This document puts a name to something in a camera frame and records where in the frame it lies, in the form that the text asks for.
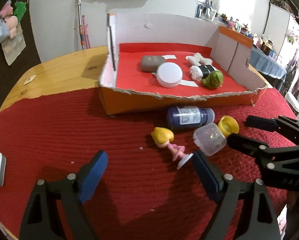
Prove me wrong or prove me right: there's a yellow plastic lid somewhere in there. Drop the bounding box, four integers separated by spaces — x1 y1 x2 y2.
218 115 239 138

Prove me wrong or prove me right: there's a large green plush ball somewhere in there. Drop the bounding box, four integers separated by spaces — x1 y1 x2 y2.
201 70 224 89

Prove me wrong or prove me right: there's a blonde pink doll figure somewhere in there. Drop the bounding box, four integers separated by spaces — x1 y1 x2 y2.
150 127 193 170

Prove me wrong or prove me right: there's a black and white cloth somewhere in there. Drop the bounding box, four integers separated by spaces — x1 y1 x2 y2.
190 64 217 81

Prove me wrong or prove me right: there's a white round jar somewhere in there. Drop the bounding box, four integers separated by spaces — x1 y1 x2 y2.
156 62 183 88

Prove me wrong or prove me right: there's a dark covered side table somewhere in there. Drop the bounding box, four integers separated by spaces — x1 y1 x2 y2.
249 46 287 82

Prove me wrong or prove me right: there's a dark blue bottle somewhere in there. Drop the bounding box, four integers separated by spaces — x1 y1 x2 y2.
167 106 215 130

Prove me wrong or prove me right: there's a red table cloth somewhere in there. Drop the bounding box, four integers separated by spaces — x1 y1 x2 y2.
0 87 298 240

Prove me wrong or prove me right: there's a white fluffy star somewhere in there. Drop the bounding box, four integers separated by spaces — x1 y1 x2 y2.
185 53 213 66

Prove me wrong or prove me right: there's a small paper tag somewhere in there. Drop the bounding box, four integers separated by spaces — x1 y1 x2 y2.
24 75 37 85

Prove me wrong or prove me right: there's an orange cardboard box tray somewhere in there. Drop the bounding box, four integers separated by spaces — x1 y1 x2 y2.
99 13 267 114

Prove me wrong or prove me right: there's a grey rounded case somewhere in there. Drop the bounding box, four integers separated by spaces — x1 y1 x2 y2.
141 55 166 73

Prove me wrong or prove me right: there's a pink plush pig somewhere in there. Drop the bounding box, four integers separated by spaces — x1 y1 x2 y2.
0 1 18 38

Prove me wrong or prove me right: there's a green plush on door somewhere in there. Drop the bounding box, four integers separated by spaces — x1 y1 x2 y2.
14 1 27 22

